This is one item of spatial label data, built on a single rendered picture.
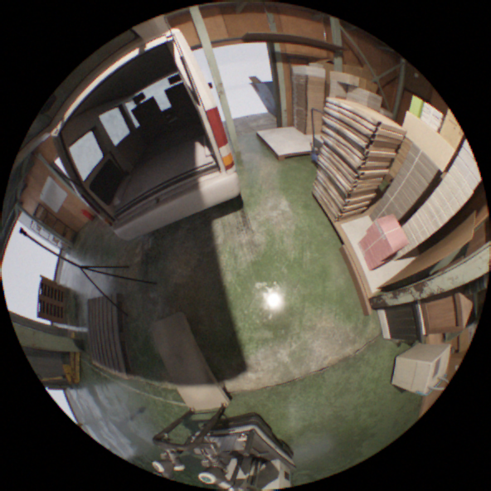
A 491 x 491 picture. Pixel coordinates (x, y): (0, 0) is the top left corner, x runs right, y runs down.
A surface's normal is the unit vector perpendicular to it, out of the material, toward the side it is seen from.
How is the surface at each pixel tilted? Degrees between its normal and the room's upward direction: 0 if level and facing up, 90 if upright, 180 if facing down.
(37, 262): 90
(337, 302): 0
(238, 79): 90
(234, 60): 90
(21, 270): 90
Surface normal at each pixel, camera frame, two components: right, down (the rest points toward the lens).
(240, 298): -0.17, -0.42
